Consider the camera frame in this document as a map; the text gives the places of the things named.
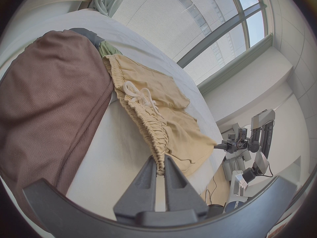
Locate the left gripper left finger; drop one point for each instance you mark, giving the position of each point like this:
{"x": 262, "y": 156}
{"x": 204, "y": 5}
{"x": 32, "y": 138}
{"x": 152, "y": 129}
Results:
{"x": 141, "y": 192}

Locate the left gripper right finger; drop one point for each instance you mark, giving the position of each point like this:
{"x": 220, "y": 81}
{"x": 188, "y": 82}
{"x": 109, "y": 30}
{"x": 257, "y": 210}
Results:
{"x": 183, "y": 194}

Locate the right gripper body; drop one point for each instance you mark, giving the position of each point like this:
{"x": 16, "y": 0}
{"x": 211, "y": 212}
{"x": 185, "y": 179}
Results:
{"x": 230, "y": 147}

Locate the tan shorts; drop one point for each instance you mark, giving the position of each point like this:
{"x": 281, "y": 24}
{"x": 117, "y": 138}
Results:
{"x": 148, "y": 80}

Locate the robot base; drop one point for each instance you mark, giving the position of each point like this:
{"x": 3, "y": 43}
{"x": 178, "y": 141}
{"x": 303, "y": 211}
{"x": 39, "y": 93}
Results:
{"x": 236, "y": 190}

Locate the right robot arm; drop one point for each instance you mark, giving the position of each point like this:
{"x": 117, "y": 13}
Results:
{"x": 262, "y": 119}

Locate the bed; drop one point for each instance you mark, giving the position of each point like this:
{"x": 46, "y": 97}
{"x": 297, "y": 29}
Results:
{"x": 111, "y": 145}

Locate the grey-green curtain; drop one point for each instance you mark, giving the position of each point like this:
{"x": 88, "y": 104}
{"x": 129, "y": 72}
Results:
{"x": 106, "y": 1}
{"x": 235, "y": 68}

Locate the brown shorts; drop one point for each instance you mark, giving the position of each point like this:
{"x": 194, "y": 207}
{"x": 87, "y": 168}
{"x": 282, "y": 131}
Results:
{"x": 49, "y": 95}

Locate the window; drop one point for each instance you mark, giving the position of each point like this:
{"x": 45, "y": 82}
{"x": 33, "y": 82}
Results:
{"x": 173, "y": 21}

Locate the green garment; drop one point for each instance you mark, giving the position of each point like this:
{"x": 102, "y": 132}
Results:
{"x": 109, "y": 49}

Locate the black garment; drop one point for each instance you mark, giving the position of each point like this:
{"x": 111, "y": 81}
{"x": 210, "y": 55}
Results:
{"x": 84, "y": 32}

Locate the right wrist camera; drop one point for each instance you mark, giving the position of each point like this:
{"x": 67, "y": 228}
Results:
{"x": 231, "y": 136}

